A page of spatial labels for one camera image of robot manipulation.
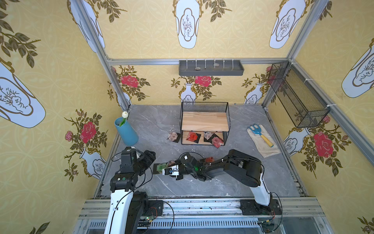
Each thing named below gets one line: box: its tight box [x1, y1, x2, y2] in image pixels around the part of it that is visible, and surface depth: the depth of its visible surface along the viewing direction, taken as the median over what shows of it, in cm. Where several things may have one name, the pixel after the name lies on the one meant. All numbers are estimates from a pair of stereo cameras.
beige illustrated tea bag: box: [166, 132, 181, 143], surface depth 105 cm
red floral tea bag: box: [211, 136, 224, 149], surface depth 99 cm
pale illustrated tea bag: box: [203, 131, 214, 140], surface depth 102 cm
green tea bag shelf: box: [152, 162, 169, 175], surface depth 90 cm
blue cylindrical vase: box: [114, 117, 139, 147], surface depth 87 cm
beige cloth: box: [246, 124, 281, 158], surface depth 100 cm
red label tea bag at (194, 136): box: [186, 131, 202, 144], surface depth 102 cm
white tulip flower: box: [119, 111, 129, 127], surface depth 78 cm
